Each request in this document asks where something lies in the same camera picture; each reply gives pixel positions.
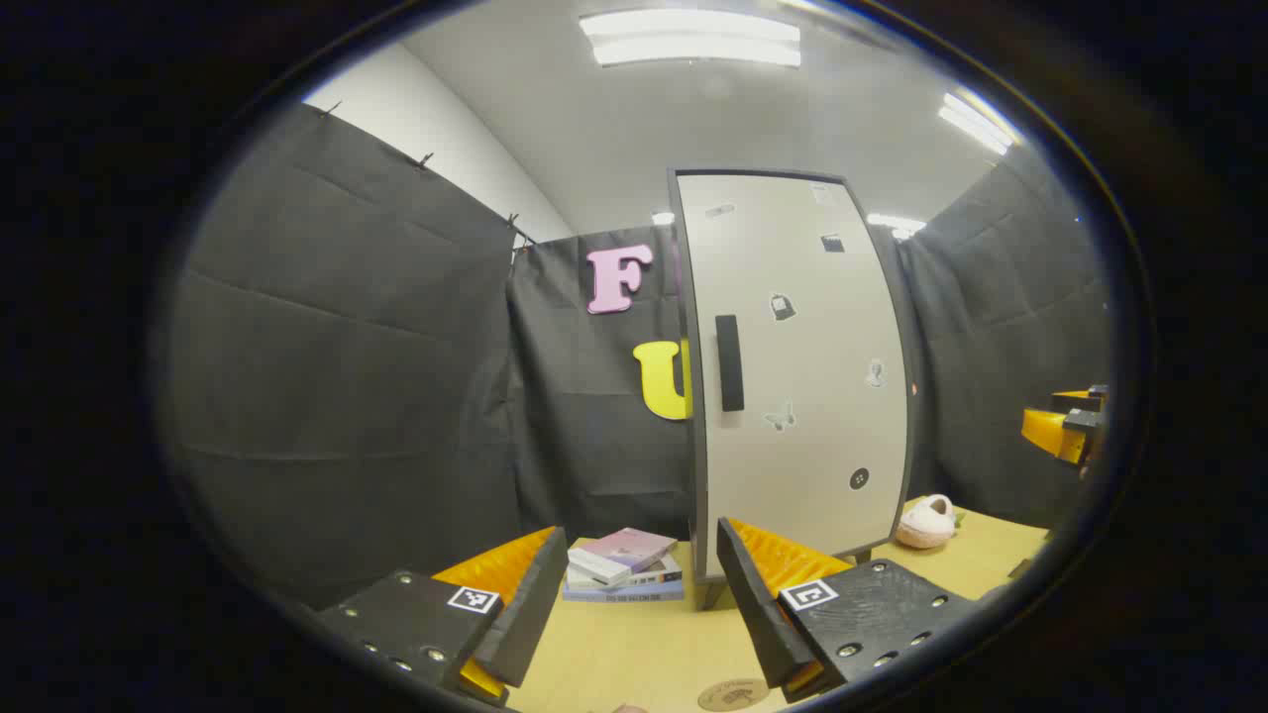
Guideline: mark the blue book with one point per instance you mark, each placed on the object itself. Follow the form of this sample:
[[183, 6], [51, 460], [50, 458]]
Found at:
[[624, 594]]

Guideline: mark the black table bracket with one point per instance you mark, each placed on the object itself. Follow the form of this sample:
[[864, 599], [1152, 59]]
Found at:
[[1022, 568]]

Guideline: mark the white book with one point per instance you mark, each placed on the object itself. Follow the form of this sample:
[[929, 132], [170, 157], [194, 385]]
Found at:
[[659, 574]]

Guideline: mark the large ceiling light panel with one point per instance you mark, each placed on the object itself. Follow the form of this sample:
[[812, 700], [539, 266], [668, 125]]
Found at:
[[693, 40]]

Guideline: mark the pink plush slipper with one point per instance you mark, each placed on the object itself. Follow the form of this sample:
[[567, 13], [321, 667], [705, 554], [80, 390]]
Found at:
[[926, 525]]

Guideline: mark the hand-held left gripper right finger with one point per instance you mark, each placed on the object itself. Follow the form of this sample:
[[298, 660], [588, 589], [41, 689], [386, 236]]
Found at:
[[758, 614]]

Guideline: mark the white cabinet door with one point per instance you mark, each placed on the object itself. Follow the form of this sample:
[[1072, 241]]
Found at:
[[802, 456]]

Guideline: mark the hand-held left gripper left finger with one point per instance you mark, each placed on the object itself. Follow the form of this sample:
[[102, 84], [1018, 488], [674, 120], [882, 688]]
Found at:
[[525, 614]]

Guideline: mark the dark grey cabinet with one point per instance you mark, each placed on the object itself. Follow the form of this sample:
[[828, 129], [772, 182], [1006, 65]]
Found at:
[[698, 495]]

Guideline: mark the pink book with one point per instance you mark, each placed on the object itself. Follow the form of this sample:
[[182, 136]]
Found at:
[[634, 545]]

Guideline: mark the black backdrop cloth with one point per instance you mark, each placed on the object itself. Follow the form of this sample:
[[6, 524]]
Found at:
[[347, 347]]

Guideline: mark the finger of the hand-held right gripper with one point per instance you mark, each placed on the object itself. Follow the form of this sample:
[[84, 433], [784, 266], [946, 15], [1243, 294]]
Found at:
[[1050, 434], [1075, 400]]

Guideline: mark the round cork coaster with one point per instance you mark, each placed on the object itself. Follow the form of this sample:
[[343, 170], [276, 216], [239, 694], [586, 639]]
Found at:
[[733, 695]]

